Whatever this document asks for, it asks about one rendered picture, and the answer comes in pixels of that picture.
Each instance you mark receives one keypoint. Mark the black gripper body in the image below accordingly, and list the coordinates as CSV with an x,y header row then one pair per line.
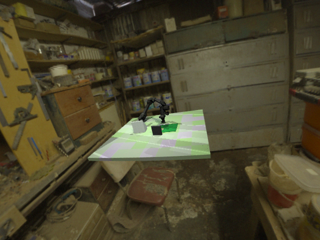
x,y
162,114

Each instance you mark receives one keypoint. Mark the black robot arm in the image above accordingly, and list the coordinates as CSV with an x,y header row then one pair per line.
x,y
163,107

